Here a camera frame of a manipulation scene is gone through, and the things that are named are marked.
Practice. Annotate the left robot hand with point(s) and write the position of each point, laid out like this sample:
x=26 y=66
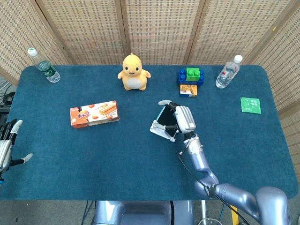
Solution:
x=4 y=152

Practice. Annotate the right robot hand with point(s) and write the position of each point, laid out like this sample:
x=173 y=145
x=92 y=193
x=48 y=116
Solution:
x=186 y=119

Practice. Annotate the black smartphone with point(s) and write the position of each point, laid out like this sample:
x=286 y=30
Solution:
x=165 y=116

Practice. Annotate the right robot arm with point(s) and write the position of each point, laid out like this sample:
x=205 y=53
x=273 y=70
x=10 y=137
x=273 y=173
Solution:
x=201 y=161

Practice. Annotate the white folding phone stand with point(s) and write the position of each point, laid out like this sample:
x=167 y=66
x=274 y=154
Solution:
x=156 y=131

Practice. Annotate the small orange blue box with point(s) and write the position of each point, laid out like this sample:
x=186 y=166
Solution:
x=188 y=91

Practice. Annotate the blue building block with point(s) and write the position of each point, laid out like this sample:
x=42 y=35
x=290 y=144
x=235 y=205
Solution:
x=182 y=80

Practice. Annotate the green building block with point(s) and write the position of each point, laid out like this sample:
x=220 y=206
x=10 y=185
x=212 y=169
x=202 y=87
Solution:
x=193 y=75

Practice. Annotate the red label water bottle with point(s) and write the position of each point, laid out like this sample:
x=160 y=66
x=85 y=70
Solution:
x=227 y=75

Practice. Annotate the green sachet packet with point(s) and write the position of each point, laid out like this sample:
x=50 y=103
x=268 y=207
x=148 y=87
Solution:
x=250 y=105

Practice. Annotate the yellow plush dinosaur toy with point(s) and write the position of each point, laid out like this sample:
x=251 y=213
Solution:
x=133 y=75

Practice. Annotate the blue table cloth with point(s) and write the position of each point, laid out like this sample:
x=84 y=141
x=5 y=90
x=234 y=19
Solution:
x=93 y=164

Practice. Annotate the green label water bottle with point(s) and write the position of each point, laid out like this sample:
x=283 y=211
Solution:
x=48 y=71

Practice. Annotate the orange biscuit box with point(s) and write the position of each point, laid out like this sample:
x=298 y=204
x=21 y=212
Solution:
x=93 y=114

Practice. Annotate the woven wooden folding screen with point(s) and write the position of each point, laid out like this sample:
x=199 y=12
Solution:
x=159 y=28

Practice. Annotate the grey robot torso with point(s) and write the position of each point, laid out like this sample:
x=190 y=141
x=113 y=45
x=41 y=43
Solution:
x=140 y=213

